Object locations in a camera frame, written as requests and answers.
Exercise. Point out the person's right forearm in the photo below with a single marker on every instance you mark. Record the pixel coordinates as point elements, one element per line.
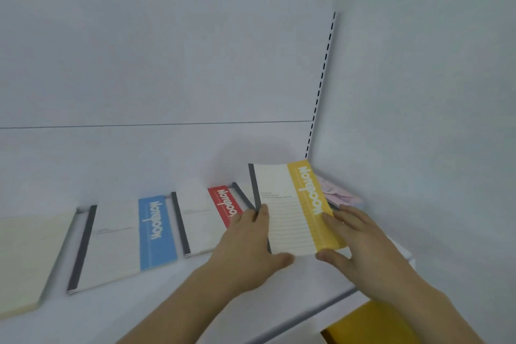
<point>435,315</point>

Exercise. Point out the white metal shelf board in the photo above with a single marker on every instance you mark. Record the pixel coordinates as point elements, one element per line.
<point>161,299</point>

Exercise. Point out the red-striped white notebook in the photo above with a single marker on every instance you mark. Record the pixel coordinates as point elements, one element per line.
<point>197,218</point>

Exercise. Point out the pink packets bundle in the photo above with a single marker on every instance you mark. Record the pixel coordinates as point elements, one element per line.
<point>338,194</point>

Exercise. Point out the plain cream notebook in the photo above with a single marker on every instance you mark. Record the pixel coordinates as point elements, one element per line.
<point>28,259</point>

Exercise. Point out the person's right hand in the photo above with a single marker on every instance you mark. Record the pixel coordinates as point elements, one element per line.
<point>371,259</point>

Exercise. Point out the person's left hand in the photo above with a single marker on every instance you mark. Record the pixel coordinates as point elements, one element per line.
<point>246,255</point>

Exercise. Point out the person's left forearm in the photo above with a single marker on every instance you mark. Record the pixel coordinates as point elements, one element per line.
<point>177,311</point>

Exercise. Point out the white slotted shelf upright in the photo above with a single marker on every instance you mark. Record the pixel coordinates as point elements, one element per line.
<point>320,85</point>

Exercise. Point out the white shelf back panel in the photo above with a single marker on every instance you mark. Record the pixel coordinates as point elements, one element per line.
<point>161,53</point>

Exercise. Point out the yellow-striped white notebook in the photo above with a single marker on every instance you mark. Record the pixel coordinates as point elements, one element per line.
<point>282,202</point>
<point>242,195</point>

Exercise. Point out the blue-striped white notebook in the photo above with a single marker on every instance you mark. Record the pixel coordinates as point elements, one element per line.
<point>117,243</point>

